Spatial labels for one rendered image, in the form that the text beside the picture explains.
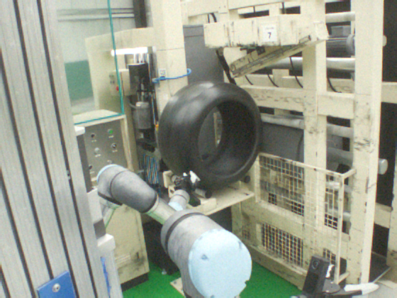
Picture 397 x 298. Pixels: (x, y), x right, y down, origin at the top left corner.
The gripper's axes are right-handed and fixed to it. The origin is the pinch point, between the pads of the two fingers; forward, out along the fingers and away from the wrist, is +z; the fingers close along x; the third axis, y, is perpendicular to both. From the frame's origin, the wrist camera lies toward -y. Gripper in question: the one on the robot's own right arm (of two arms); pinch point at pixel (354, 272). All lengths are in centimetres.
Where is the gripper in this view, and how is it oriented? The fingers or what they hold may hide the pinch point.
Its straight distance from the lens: 111.0
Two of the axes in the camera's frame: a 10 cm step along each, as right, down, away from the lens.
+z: 8.8, -2.1, 4.2
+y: 1.5, 9.8, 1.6
